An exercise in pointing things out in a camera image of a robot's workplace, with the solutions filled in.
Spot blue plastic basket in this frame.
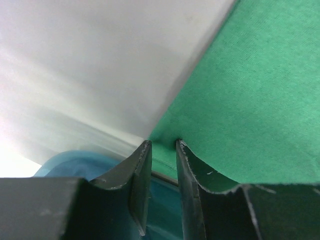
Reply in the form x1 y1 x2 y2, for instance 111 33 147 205
34 150 183 240

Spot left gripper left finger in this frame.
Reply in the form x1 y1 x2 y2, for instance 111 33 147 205
0 140 152 240

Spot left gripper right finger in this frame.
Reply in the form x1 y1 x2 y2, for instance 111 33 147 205
176 139 320 240

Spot green t shirt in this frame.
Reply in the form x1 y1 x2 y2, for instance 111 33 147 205
149 0 320 183

